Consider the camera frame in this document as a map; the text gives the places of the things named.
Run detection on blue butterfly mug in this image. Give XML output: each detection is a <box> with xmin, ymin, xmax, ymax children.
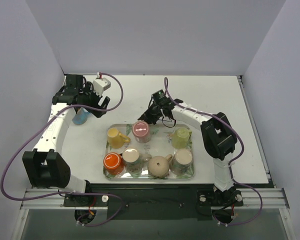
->
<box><xmin>72</xmin><ymin>107</ymin><xmax>90</xmax><ymax>125</ymax></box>

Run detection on yellow mug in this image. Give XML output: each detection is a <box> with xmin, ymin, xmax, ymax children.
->
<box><xmin>107</xmin><ymin>127</ymin><xmax>131</xmax><ymax>149</ymax></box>

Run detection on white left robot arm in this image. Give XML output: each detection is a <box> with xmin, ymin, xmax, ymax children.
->
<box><xmin>22</xmin><ymin>74</ymin><xmax>111</xmax><ymax>206</ymax></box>

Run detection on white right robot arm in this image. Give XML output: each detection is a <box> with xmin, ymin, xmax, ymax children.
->
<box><xmin>138</xmin><ymin>89</ymin><xmax>238</xmax><ymax>205</ymax></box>

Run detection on lime green mug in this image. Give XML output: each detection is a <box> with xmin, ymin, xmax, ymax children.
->
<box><xmin>171</xmin><ymin>127</ymin><xmax>192</xmax><ymax>149</ymax></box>

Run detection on cream coral pattern mug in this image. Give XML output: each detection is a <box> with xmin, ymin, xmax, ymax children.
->
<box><xmin>122</xmin><ymin>148</ymin><xmax>152</xmax><ymax>175</ymax></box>

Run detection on cream floral mug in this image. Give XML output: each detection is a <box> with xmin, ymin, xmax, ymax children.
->
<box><xmin>170</xmin><ymin>148</ymin><xmax>193</xmax><ymax>176</ymax></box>

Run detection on beige round teapot mug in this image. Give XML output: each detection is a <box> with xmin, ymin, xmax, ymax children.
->
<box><xmin>147</xmin><ymin>154</ymin><xmax>173</xmax><ymax>179</ymax></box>

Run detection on floral leaf serving tray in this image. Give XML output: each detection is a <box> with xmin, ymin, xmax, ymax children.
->
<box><xmin>103</xmin><ymin>123</ymin><xmax>195</xmax><ymax>181</ymax></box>

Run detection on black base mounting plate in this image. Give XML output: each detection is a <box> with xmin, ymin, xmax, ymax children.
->
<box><xmin>63</xmin><ymin>183</ymin><xmax>244</xmax><ymax>221</ymax></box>

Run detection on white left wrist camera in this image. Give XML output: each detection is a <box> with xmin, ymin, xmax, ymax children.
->
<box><xmin>92</xmin><ymin>78</ymin><xmax>111</xmax><ymax>97</ymax></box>

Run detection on orange mug black handle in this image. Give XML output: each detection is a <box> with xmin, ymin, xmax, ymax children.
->
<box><xmin>103</xmin><ymin>152</ymin><xmax>124</xmax><ymax>175</ymax></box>

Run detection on aluminium frame rail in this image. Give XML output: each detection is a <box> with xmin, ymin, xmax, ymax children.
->
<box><xmin>20</xmin><ymin>188</ymin><xmax>290</xmax><ymax>210</ymax></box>

